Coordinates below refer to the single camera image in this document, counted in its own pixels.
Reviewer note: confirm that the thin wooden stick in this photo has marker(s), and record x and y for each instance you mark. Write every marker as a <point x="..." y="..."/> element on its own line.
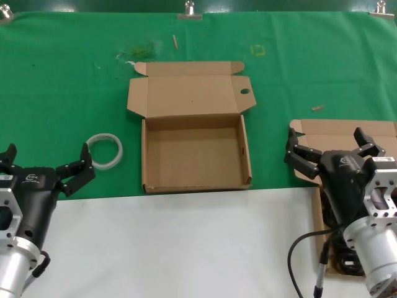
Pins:
<point x="175" y="42"/>

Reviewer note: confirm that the metal binder clip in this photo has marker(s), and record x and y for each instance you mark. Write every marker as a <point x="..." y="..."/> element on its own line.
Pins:
<point x="381" y="12"/>
<point x="189" y="15"/>
<point x="5" y="14"/>

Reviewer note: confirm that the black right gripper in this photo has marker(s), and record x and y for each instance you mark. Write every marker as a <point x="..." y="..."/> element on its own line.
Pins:
<point x="344" y="186"/>

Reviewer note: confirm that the brown cardboard parts box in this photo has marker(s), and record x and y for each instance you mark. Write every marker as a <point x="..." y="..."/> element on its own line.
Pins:
<point x="328" y="133"/>

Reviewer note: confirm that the clear plastic scrap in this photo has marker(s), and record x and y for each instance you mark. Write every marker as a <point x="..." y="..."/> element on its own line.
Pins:
<point x="139" y="51"/>

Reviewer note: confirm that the left wrist silver camera bracket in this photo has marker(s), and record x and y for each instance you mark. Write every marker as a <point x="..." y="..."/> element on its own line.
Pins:
<point x="9" y="198"/>

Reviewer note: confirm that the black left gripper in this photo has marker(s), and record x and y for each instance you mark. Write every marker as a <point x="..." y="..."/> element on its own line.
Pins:
<point x="37" y="192"/>

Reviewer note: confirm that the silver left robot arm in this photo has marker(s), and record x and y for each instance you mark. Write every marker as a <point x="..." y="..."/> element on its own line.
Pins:
<point x="12" y="270"/>

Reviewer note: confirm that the right wrist silver camera bracket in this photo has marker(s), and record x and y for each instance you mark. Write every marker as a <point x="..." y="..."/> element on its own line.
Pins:
<point x="384" y="177"/>

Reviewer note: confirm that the wrist silver camera bracket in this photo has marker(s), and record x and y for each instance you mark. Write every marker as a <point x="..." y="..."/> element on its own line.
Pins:
<point x="384" y="177"/>
<point x="9" y="198"/>

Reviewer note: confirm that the cardboard box with round hole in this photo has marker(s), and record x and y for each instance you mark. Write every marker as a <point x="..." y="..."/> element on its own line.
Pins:
<point x="186" y="93"/>

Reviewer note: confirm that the white tape roll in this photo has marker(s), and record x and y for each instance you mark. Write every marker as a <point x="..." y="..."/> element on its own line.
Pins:
<point x="108" y="166"/>

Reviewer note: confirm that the green table cloth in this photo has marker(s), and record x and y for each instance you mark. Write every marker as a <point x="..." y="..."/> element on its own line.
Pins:
<point x="62" y="77"/>

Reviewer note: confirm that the short wooden piece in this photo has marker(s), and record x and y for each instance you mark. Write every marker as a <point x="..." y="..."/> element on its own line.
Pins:
<point x="318" y="108"/>

